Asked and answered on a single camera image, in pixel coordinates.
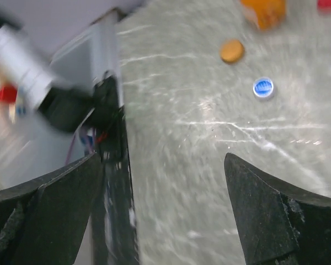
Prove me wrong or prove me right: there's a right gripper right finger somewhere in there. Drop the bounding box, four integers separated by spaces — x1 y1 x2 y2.
224 153 331 265

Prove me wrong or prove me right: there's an orange bottle cap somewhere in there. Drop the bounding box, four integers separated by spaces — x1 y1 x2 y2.
220 39 245 63

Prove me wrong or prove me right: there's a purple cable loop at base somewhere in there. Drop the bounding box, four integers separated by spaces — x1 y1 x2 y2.
65 126 97 163

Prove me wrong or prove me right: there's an orange bottle with barcode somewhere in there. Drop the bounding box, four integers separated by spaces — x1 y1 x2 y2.
239 0 286 30

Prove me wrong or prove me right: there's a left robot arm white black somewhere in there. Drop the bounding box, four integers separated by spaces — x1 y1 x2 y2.
0 25 94 133

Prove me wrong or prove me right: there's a red bottle cap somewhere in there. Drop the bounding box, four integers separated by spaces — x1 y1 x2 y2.
317 0 331 12

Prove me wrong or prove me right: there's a white blue bottle cap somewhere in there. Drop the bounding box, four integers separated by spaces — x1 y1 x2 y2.
252 77 276 100

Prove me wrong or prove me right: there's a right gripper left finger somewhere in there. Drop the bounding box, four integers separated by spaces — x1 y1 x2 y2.
0 153 103 264

